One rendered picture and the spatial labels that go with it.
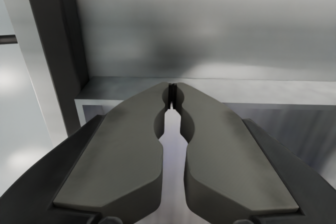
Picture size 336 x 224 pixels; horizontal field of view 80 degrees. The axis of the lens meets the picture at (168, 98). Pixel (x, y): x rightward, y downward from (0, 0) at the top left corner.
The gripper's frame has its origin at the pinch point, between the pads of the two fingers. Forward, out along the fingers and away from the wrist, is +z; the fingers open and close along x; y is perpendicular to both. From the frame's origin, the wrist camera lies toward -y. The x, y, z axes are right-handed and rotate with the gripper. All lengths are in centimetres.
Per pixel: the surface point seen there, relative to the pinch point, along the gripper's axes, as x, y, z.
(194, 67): 1.7, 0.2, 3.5
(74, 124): -7.2, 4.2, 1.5
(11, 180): -118, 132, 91
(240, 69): 5.2, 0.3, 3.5
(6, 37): -73, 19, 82
